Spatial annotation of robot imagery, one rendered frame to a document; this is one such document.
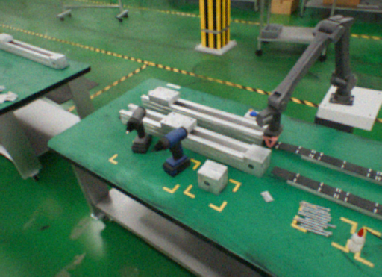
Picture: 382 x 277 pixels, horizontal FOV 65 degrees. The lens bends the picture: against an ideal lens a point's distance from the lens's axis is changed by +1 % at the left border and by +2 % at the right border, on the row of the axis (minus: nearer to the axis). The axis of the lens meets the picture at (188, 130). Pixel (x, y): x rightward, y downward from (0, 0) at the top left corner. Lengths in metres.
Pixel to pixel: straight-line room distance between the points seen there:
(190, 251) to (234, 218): 0.63
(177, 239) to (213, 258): 0.24
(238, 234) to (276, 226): 0.15
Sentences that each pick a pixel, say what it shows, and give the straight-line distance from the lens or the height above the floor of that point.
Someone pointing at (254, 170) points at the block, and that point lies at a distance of 1.39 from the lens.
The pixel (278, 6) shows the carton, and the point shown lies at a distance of 6.38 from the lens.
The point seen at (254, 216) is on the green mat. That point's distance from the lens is 1.26.
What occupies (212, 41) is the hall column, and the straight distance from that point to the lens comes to 4.67.
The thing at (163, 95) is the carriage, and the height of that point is 0.90.
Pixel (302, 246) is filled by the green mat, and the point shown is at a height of 0.78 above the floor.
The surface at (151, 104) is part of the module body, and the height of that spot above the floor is 0.83.
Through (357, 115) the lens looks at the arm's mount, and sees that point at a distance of 1.79.
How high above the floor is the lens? 1.79
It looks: 37 degrees down
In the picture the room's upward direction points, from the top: 5 degrees counter-clockwise
